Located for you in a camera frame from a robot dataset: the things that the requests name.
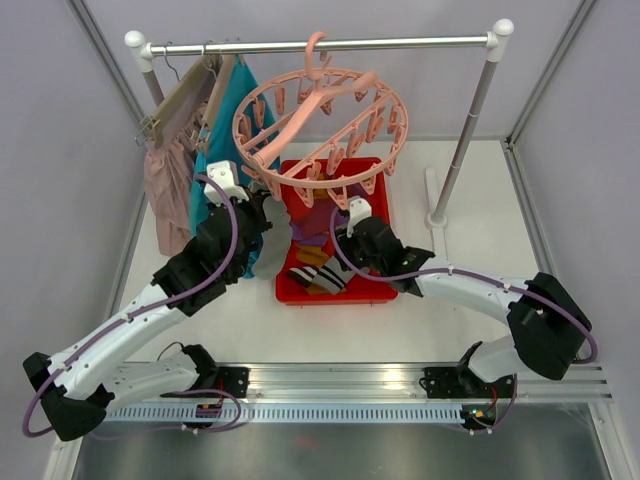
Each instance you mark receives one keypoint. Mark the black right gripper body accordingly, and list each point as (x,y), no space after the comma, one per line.
(352,251)

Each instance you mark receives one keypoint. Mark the white slotted cable duct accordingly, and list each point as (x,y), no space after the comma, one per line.
(316,413)

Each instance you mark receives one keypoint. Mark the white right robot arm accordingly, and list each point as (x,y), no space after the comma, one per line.
(548,331)

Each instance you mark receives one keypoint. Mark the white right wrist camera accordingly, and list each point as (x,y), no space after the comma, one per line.
(359,209)

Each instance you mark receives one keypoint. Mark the pink skirt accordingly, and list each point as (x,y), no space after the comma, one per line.
(168,175)

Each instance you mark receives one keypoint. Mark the yellow brown striped sock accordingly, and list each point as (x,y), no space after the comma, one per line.
(318,272)

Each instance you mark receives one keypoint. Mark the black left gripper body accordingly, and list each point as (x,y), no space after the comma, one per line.
(256,221)

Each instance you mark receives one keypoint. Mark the teal shirt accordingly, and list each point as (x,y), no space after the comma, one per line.
(222,145)

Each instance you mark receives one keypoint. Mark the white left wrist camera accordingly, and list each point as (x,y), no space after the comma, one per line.
(225,175)

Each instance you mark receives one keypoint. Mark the red plastic bin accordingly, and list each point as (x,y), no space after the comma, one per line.
(359,290)

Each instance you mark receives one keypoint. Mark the beige clip hanger left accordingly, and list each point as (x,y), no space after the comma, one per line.
(187,94)

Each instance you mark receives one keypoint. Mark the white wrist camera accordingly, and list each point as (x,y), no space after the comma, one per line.
(359,209)
(225,175)

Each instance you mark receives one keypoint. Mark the purple sock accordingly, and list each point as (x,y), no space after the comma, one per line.
(306,221)

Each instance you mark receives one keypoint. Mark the silver clothes rack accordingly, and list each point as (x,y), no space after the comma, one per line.
(494,42)

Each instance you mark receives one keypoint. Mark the beige clip hanger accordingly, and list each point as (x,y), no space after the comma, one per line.
(187,94)
(222,70)

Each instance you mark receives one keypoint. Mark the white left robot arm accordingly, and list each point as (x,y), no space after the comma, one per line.
(78,387)

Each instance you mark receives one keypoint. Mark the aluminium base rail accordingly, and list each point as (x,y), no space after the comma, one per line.
(330,380)

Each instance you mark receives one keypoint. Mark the pink round clip hanger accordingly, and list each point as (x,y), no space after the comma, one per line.
(321,128)

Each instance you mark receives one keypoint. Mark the beige clip hanger right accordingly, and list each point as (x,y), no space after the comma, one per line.
(222,70)

